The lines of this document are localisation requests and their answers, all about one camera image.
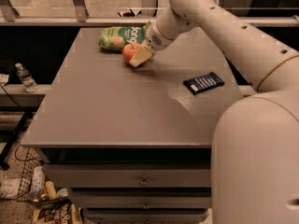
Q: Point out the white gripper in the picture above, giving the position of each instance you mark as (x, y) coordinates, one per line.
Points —
(156, 40)

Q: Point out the red apple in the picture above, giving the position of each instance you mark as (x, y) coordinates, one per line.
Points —
(129, 51)

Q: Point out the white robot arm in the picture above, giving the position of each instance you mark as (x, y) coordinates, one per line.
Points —
(255, 146)

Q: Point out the green rice chip bag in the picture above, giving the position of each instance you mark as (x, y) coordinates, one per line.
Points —
(116, 38)

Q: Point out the brown snack bag on floor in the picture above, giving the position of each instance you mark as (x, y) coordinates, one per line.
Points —
(66, 214)

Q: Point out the dark blue snack bar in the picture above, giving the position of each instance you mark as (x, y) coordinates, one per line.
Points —
(203, 83)

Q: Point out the grey drawer cabinet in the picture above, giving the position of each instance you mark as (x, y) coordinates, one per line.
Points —
(100, 110)

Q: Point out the clear plastic water bottle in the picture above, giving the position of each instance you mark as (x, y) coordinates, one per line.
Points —
(26, 78)

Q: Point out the top grey drawer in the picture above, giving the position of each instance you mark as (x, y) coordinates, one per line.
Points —
(128, 175)

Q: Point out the grey drawer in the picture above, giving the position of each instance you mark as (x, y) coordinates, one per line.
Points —
(128, 175)
(150, 216)
(142, 198)

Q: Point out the middle grey drawer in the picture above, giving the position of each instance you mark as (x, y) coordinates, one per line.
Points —
(142, 198)

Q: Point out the plastic bottle in basket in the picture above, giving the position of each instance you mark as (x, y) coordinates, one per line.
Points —
(37, 185)

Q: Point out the bottom grey drawer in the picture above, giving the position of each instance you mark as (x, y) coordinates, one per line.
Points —
(150, 216)

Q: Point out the metal railing frame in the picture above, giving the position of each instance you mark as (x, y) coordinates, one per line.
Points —
(263, 13)

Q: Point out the black wire basket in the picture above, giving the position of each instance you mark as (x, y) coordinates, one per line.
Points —
(31, 161)

